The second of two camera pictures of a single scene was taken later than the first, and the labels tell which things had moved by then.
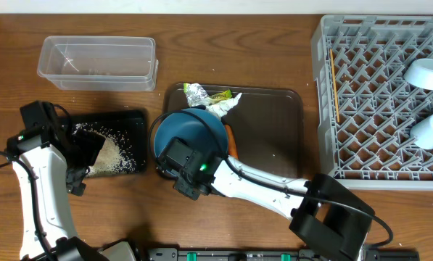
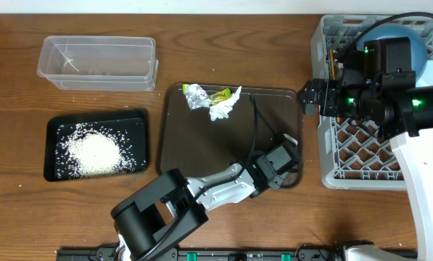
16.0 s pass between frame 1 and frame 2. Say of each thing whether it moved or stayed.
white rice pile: stayed
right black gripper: moved
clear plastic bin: stayed
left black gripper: moved
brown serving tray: stayed
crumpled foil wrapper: stayed
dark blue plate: moved
